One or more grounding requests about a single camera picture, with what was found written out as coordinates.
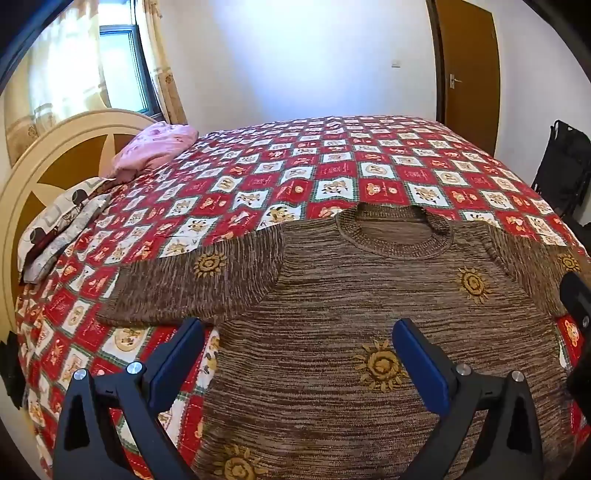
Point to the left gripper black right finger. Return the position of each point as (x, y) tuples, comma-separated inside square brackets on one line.
[(509, 445)]

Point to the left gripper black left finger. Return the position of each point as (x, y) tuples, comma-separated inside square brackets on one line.
[(87, 445)]

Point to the brown knitted sweater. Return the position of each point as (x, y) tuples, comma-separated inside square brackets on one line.
[(308, 384)]

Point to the grey pillow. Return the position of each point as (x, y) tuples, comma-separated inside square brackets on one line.
[(43, 264)]

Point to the patterned beige pillow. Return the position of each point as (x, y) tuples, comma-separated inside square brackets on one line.
[(56, 217)]

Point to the red patchwork bear blanket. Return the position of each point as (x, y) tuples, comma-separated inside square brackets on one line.
[(232, 182)]

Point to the cream wooden headboard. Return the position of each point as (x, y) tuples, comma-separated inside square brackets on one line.
[(74, 150)]

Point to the pink pillow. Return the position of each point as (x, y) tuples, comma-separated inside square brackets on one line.
[(151, 148)]

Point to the brown wooden door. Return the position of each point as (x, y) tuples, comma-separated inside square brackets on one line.
[(465, 44)]

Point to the sheer yellow curtain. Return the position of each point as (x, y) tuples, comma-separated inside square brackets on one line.
[(60, 76)]

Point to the beige patterned curtain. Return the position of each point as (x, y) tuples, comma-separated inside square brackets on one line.
[(148, 17)]

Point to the silver door handle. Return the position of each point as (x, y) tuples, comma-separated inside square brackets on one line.
[(453, 81)]

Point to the window with dark frame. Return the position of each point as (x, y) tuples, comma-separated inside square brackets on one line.
[(127, 79)]

